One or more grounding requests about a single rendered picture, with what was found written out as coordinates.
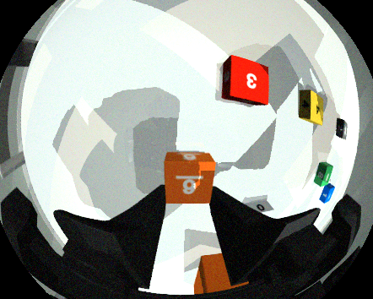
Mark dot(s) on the green block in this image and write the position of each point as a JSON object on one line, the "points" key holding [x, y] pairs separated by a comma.
{"points": [[323, 173]]}

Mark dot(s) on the blue block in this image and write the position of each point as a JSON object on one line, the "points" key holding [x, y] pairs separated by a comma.
{"points": [[327, 193]]}

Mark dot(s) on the yellow block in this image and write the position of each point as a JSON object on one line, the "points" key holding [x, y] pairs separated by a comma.
{"points": [[311, 107]]}

